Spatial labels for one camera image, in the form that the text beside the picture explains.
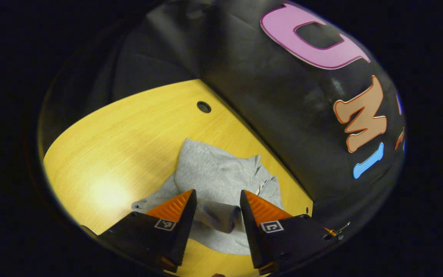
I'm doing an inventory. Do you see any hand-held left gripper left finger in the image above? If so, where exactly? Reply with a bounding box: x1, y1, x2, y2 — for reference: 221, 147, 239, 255
98, 189, 198, 274

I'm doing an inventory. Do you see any grey sweatshirt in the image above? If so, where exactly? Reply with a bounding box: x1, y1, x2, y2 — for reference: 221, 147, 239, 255
131, 138, 284, 255

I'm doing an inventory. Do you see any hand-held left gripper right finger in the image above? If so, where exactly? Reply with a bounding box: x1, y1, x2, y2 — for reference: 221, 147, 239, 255
240, 189, 339, 275

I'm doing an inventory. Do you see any black backdrop cloth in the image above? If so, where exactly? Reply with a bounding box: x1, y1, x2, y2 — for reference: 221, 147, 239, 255
39, 0, 406, 239

